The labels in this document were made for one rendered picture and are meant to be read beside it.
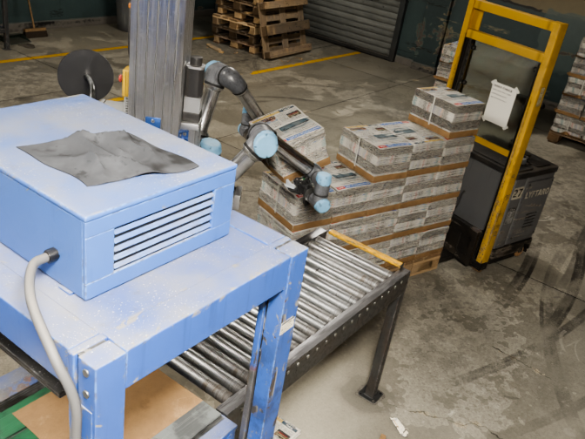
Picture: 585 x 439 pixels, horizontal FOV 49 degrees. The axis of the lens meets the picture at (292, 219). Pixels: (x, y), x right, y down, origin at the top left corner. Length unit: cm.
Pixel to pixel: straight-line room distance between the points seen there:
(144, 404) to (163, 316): 91
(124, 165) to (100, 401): 51
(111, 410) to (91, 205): 40
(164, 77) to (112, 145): 161
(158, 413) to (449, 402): 197
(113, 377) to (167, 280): 29
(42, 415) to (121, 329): 94
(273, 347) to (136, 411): 62
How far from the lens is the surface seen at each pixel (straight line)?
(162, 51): 310
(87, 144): 157
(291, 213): 366
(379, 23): 1116
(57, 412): 223
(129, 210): 136
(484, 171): 499
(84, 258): 134
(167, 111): 318
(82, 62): 212
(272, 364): 181
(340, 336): 273
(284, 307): 169
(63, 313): 137
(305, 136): 334
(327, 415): 344
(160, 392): 228
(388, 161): 396
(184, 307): 139
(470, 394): 385
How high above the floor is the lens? 237
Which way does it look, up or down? 28 degrees down
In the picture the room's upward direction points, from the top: 9 degrees clockwise
